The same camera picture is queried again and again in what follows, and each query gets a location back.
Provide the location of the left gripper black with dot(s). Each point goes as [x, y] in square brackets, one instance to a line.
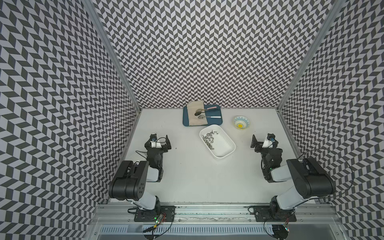
[164, 148]

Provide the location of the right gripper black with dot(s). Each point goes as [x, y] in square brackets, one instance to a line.
[259, 144]

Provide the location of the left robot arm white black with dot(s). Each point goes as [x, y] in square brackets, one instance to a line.
[130, 180]

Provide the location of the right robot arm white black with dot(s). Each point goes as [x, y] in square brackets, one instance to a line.
[309, 178]

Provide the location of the white storage box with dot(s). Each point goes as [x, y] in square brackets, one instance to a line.
[223, 144]

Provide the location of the pile of wing nuts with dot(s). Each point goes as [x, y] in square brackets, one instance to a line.
[209, 139]

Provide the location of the patterned small bowl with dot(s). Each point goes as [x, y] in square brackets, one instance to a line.
[241, 122]

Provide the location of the blue tray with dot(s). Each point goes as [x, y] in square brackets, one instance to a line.
[214, 112]

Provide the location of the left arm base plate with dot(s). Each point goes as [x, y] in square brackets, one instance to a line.
[150, 216]

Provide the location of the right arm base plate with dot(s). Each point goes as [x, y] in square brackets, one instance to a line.
[265, 213]

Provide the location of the aluminium front rail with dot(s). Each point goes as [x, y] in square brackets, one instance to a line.
[123, 213]

